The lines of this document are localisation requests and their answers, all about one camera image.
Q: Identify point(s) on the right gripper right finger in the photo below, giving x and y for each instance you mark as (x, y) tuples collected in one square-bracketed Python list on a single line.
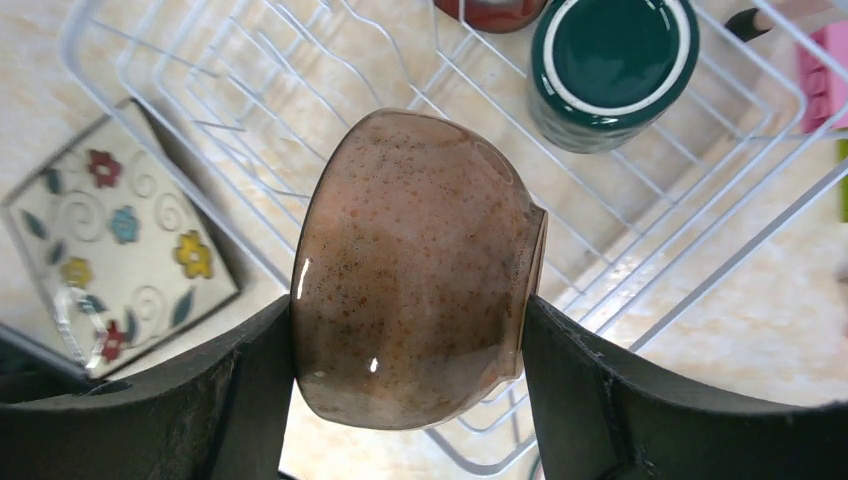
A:
[(603, 412)]

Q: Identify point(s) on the square floral glass plate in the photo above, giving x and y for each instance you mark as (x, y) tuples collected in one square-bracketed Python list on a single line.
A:
[(120, 256)]

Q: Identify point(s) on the white wire dish rack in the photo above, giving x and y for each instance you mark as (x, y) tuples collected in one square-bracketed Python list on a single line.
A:
[(711, 243)]

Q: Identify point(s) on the green toy brick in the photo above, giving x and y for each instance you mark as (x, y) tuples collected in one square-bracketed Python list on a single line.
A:
[(842, 147)]

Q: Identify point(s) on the brown speckled bowl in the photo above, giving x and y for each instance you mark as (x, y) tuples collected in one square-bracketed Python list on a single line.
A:
[(418, 254)]

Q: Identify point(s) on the red rimmed beige plate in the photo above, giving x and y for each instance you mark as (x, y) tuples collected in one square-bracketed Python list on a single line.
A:
[(499, 17)]

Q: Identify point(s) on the dark green mug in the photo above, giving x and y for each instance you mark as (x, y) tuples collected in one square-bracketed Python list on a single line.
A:
[(602, 71)]

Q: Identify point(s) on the pink toy brick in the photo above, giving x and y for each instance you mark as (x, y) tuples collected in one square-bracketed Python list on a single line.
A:
[(824, 90)]

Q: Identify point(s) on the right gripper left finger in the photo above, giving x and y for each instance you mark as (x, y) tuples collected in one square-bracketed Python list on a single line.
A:
[(216, 411)]

